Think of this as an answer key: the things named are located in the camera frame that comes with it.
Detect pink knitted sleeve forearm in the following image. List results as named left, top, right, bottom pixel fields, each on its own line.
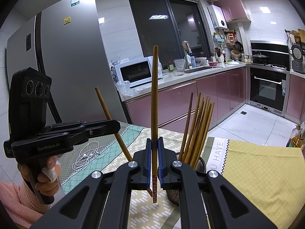
left=1, top=181, right=50, bottom=228

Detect pink kitchen cabinets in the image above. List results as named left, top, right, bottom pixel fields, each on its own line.
left=124, top=64, right=305, bottom=134

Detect kitchen faucet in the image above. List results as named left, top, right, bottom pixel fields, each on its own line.
left=181, top=41, right=192, bottom=69

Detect left hand with bandage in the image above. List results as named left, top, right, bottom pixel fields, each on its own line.
left=16, top=155, right=62, bottom=197

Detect teal checked mat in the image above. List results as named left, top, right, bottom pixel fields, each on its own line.
left=58, top=121, right=146, bottom=195

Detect yellow cloth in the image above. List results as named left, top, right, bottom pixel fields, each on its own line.
left=223, top=141, right=304, bottom=228

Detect black mesh utensil holder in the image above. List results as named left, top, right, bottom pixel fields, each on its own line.
left=164, top=151, right=207, bottom=207

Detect patterned beige white tablecloth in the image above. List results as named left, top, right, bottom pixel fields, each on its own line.
left=100, top=126, right=231, bottom=229

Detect clear plastic bag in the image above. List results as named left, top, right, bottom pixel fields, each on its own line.
left=115, top=81, right=143, bottom=98

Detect white microwave oven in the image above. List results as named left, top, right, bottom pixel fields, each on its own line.
left=113, top=56, right=153, bottom=88

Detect silver refrigerator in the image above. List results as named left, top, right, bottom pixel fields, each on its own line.
left=6, top=0, right=126, bottom=125

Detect oil bottle on floor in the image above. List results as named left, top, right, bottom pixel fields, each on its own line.
left=286, top=124, right=304, bottom=149

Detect clear measuring jug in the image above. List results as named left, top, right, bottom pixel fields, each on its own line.
left=173, top=59, right=185, bottom=76

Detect black built-in oven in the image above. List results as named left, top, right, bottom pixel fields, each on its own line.
left=248, top=66, right=289, bottom=115

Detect dark window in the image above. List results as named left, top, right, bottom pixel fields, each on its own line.
left=129, top=0, right=211, bottom=69

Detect range hood and stove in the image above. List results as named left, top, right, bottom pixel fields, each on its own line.
left=250, top=40, right=290, bottom=71

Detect rice cooker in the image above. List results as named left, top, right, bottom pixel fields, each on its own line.
left=291, top=44, right=304, bottom=73

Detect white water heater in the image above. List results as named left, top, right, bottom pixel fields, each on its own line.
left=207, top=5, right=227, bottom=29

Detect white earphones cable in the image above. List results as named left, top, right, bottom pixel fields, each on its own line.
left=72, top=140, right=110, bottom=172

